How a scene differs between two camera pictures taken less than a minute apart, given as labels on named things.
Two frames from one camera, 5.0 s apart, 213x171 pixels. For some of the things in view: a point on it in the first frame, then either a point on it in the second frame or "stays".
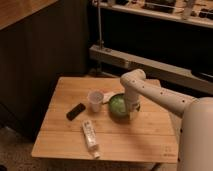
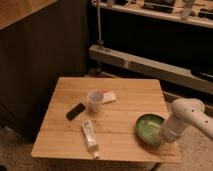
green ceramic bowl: [118, 108] to [148, 128]
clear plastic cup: [95, 97] stays
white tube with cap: [91, 138] stays
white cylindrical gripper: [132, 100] to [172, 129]
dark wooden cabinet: [40, 41] stays
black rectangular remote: [73, 113] stays
